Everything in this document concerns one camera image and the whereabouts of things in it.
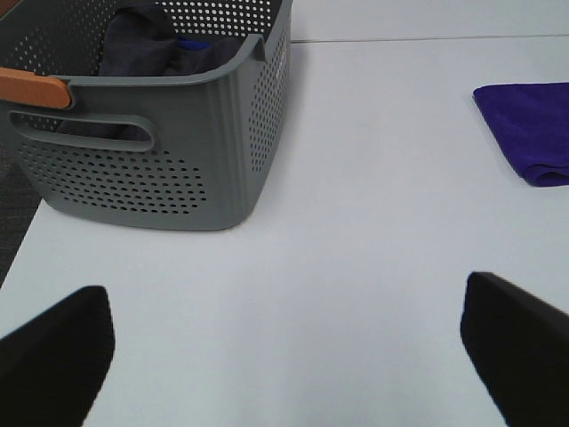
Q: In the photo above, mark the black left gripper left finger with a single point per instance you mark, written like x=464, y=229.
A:
x=53, y=366

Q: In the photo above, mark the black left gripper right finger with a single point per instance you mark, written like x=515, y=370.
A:
x=518, y=345

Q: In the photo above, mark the purple towel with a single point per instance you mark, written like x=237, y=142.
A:
x=530, y=124

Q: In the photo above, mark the grey perforated plastic basket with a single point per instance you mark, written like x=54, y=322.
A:
x=121, y=169

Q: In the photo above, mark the dark grey towel in basket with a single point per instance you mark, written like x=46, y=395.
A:
x=140, y=41

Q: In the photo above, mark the blue towel in basket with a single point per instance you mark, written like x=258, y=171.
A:
x=192, y=45

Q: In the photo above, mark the orange wooden basket handle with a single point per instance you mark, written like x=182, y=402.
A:
x=27, y=88

